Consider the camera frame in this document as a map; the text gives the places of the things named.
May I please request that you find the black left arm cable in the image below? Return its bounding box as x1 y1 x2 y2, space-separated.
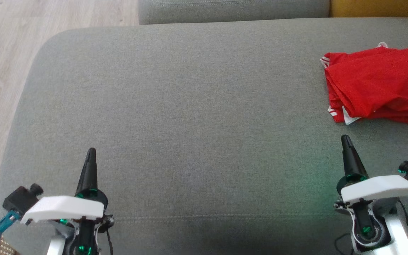
104 226 115 255

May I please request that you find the red basketball jersey shirt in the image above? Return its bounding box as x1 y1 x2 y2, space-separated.
320 44 408 125

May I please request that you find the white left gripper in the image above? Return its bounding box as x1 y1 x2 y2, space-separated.
20 147 108 226

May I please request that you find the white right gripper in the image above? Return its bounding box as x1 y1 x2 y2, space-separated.
336 134 408 205

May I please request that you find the yellow cushion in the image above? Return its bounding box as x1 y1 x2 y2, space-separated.
329 0 408 19

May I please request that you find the grey sofa back cushion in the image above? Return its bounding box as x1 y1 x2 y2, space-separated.
138 0 331 25

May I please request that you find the grey sofa seat cushion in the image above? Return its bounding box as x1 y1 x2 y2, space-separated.
0 17 408 255

